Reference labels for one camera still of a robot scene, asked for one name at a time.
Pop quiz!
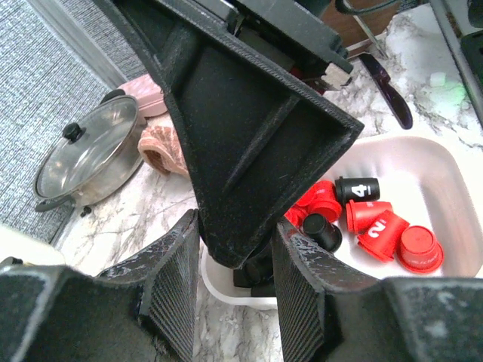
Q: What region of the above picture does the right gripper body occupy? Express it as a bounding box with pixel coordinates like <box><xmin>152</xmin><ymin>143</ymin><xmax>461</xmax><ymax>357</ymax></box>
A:
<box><xmin>211</xmin><ymin>1</ymin><xmax>353</xmax><ymax>87</ymax></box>

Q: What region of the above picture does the steel pot with lid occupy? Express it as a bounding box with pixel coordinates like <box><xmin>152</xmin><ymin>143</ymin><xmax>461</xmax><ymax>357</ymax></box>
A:
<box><xmin>33</xmin><ymin>89</ymin><xmax>147</xmax><ymax>213</ymax></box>

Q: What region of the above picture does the round wooden board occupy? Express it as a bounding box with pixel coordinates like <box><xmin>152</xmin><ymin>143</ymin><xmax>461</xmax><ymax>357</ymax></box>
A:
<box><xmin>321</xmin><ymin>1</ymin><xmax>400</xmax><ymax>57</ymax></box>

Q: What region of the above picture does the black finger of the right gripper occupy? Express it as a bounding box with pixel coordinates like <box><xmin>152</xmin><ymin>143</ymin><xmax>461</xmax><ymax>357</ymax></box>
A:
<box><xmin>150</xmin><ymin>0</ymin><xmax>365</xmax><ymax>269</ymax></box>

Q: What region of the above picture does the striped pink cloth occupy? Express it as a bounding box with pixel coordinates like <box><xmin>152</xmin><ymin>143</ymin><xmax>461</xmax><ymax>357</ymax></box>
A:
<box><xmin>137</xmin><ymin>113</ymin><xmax>189</xmax><ymax>179</ymax></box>

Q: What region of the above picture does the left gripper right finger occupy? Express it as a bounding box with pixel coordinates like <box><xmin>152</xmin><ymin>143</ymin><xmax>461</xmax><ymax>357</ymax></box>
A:
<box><xmin>272</xmin><ymin>221</ymin><xmax>482</xmax><ymax>361</ymax></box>

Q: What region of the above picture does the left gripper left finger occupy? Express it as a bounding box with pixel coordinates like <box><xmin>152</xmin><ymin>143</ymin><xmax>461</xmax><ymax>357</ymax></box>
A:
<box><xmin>1</xmin><ymin>210</ymin><xmax>199</xmax><ymax>361</ymax></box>

